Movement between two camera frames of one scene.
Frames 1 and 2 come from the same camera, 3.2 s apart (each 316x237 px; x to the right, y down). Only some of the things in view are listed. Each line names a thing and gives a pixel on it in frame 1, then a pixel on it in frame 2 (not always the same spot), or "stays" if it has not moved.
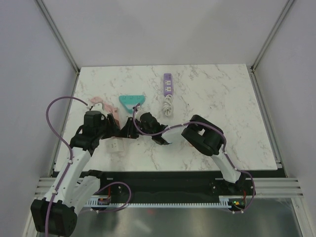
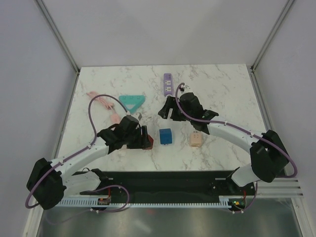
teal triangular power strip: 130,101 stays
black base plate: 130,185 stays
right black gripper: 128,131 to 170,103
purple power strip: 168,84 stays
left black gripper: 113,129 to 142,142
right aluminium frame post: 256,61 stays
